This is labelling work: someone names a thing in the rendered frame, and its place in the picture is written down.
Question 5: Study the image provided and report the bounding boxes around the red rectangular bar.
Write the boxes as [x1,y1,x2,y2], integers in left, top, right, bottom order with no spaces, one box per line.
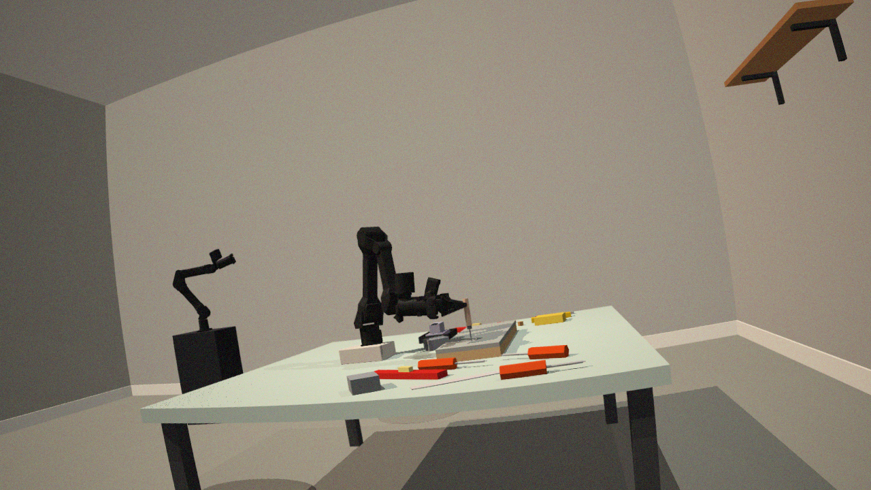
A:
[457,323,481,333]
[375,366,448,379]

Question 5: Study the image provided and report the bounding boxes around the yellow rectangular bar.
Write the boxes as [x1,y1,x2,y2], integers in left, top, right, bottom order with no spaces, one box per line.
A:
[531,312,571,323]

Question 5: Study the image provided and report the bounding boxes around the orange-handled awl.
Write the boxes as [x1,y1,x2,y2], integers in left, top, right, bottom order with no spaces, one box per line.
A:
[499,360,585,380]
[418,357,486,370]
[501,345,569,359]

